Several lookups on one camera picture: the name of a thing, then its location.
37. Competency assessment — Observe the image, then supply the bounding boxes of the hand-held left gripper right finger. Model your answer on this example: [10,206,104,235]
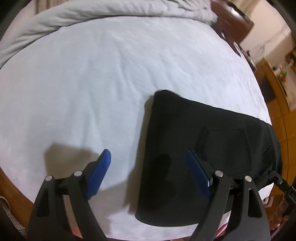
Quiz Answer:
[186,149,271,241]

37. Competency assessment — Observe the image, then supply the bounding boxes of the bed with light blue sheet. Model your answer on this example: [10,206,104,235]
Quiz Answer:
[0,14,272,240]

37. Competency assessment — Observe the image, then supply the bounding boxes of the dark checked cloth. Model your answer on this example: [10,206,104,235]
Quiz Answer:
[0,196,27,238]

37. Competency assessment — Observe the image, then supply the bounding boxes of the black pants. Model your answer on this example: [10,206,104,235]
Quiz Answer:
[135,89,283,227]

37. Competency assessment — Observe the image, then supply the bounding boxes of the person's pink clothing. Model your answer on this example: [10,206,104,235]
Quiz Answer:
[213,224,228,239]

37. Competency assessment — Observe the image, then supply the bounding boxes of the wooden bed frame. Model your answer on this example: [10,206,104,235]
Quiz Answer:
[0,166,36,210]

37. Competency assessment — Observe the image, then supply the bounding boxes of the dark wooden headboard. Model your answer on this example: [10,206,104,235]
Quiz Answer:
[210,0,255,58]

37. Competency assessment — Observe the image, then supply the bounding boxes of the person's right hand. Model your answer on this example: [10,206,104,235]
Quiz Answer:
[272,200,290,232]

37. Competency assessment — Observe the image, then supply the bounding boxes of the grey duvet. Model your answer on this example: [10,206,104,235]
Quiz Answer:
[0,0,218,68]

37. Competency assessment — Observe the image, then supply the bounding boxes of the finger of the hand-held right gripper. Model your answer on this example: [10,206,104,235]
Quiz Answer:
[268,170,288,191]

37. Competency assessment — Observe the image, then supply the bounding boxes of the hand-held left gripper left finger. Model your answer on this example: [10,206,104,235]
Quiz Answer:
[27,149,112,241]

